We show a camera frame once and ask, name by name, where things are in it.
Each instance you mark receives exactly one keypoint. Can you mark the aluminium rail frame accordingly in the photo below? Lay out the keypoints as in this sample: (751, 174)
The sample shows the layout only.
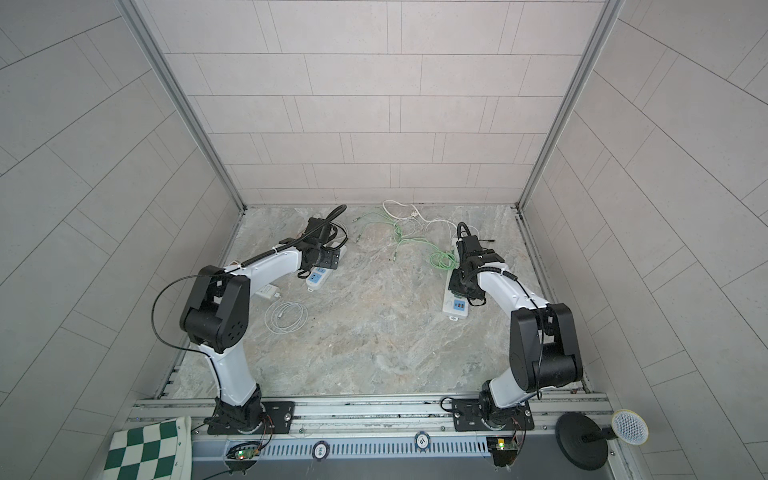
(376, 427)

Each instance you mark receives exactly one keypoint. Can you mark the long colourful socket power strip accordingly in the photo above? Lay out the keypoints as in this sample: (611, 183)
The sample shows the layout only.
(454, 306)

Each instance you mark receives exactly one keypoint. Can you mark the white charger with cable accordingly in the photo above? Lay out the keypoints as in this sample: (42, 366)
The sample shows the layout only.
(282, 317)

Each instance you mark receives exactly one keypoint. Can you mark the right circuit board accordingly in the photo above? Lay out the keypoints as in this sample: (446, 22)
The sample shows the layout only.
(503, 450)

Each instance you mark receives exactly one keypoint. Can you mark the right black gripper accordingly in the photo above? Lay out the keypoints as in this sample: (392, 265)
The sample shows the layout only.
(455, 285)

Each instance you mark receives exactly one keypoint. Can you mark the white round mesh disc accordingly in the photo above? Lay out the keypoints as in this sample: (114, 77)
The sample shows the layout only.
(629, 427)

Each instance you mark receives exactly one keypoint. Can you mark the small blue socket power strip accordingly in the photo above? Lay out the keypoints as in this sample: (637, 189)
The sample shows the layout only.
(317, 278)

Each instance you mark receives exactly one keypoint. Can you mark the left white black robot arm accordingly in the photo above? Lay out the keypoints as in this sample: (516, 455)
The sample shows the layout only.
(216, 318)

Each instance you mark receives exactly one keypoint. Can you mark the black round stand base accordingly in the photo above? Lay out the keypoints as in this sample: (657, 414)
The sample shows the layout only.
(582, 441)

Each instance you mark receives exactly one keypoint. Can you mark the left circuit board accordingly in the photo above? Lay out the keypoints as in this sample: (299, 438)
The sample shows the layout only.
(244, 452)

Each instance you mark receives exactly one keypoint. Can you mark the green white checkerboard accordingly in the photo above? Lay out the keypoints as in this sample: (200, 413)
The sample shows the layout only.
(157, 451)

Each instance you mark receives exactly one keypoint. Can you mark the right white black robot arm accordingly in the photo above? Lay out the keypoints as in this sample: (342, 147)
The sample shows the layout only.
(543, 344)

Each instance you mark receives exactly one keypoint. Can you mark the circuit board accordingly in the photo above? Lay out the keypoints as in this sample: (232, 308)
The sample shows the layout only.
(503, 450)
(244, 452)

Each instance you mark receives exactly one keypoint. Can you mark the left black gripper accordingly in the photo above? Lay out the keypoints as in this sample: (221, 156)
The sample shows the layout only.
(330, 256)

